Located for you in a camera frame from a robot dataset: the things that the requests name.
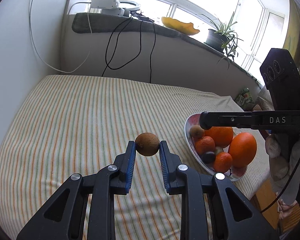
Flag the large orange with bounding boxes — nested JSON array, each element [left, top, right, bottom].
[[205, 127, 234, 148]]

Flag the medium orange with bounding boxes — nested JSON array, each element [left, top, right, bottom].
[[228, 132, 257, 168]]

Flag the mandarin orange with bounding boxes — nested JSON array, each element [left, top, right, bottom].
[[194, 136, 216, 155]]

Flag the mandarin with stem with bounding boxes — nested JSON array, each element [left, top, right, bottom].
[[213, 152, 232, 173]]

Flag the small brown kiwi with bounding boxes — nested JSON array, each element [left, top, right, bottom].
[[189, 125, 205, 139]]

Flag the small dark plum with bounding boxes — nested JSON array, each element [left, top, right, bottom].
[[201, 151, 216, 165]]

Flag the small brown round fruit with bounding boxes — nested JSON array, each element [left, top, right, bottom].
[[135, 132, 160, 157]]

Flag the green kiwi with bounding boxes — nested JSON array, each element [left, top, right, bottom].
[[214, 147, 223, 155]]

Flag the white gloved right hand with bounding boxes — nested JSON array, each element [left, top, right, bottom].
[[265, 134, 300, 205]]

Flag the green printed bag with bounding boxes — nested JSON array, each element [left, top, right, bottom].
[[235, 88, 255, 111]]

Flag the floral white plate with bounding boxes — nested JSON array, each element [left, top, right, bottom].
[[184, 113, 247, 181]]

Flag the potted spider plant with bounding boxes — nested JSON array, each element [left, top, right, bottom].
[[203, 11, 243, 68]]

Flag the yellow bowl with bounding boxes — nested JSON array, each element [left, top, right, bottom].
[[161, 17, 200, 36]]

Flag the white power strip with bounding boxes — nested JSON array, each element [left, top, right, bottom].
[[90, 0, 130, 17]]

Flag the grey windowsill mat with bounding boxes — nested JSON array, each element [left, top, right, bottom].
[[71, 12, 263, 86]]

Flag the black cable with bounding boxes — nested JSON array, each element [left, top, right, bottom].
[[148, 21, 157, 84], [101, 17, 143, 77]]

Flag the ring light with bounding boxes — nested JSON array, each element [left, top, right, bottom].
[[119, 0, 140, 13]]

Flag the white cable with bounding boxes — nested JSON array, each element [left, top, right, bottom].
[[27, 0, 93, 74]]

